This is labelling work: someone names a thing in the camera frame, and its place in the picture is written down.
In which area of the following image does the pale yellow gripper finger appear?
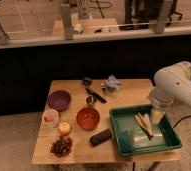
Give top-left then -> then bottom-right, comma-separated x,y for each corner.
135,115 -> 151,139
144,114 -> 153,137

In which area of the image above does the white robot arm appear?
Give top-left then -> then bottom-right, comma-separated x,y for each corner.
142,61 -> 191,134

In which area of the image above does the orange bowl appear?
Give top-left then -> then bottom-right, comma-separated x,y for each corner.
76,107 -> 100,131

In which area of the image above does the yellow orange pepper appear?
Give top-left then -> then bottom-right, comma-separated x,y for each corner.
58,122 -> 72,136

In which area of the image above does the purple bowl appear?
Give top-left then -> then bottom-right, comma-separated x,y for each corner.
47,90 -> 71,112

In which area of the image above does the green plastic tray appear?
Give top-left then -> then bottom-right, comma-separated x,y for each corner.
109,104 -> 182,157

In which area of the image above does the dark brown rectangular block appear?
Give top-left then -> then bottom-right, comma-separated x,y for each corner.
90,129 -> 112,146

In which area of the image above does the crumpled grey blue cloth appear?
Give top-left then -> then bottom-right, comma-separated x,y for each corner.
106,75 -> 122,92

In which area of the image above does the metal spoon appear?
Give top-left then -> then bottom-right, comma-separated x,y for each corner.
101,83 -> 106,99

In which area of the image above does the small metal cup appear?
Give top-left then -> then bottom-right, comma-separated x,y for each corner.
86,95 -> 96,106

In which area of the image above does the small dark round object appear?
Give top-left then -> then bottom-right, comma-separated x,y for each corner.
82,77 -> 92,86

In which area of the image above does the bunch of dark grapes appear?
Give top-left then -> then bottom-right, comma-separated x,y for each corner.
50,136 -> 73,158

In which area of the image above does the small white cup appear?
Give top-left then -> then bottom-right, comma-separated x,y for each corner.
42,109 -> 59,128

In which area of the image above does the white object on table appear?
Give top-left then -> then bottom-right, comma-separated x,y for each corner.
74,23 -> 84,34

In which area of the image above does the black cable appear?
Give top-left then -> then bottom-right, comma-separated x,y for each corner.
173,114 -> 191,130

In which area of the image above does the grey metal post right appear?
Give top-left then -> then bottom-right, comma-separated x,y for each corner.
154,0 -> 173,34

